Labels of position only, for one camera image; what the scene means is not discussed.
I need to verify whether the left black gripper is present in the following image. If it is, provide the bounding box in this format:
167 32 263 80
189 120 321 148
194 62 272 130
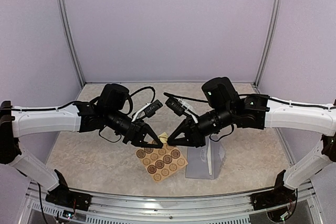
106 108 164 148

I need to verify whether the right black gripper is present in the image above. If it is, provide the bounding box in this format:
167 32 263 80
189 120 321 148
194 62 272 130
166 104 234 148

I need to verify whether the brown sticker sheet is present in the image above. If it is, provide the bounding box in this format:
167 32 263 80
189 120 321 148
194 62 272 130
135 132 188 183

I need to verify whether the beige letter sheet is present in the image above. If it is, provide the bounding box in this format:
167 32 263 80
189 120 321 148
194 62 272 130
207 140 212 175

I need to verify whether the grey envelope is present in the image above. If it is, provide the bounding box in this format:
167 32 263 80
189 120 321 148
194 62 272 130
185 138 226 180

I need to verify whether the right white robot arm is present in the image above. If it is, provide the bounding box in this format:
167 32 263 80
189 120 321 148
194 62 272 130
165 77 335 205

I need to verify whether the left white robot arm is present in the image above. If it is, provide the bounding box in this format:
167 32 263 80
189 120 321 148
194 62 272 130
1 83 163 206

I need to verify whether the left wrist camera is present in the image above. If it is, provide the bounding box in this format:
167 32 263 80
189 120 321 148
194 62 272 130
132 100 163 122

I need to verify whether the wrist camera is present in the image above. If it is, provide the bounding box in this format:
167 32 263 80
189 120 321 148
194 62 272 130
165 98 199 123
132 100 163 122

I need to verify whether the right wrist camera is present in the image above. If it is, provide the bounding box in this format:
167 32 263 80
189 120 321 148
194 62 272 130
165 98 199 123

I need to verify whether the front aluminium rail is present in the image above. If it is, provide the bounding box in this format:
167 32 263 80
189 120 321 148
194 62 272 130
25 179 322 224

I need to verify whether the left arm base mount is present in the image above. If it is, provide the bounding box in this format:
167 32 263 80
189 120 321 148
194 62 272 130
46 186 92 211

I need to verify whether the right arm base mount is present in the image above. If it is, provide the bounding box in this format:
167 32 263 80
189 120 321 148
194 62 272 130
250 186 297 210

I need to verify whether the left aluminium frame post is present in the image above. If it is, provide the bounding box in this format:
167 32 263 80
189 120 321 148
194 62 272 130
57 0 86 88

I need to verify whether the aluminium frame post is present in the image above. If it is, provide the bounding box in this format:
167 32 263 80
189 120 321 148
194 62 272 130
253 0 281 90
57 0 86 88

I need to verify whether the right aluminium frame post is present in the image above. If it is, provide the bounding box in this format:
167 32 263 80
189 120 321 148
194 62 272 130
253 0 281 90

